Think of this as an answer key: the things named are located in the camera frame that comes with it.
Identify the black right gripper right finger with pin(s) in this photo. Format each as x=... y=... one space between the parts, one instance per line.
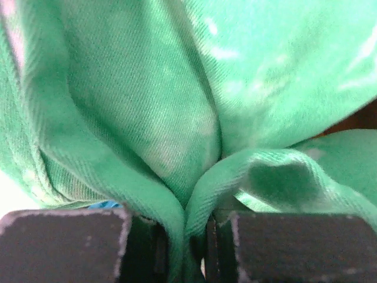
x=303 y=248

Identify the blue cloth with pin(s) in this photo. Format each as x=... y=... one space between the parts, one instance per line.
x=105 y=205

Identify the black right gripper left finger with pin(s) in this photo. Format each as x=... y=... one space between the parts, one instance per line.
x=81 y=245

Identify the green tie-dye cloth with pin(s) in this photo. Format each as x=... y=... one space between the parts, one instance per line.
x=171 y=106

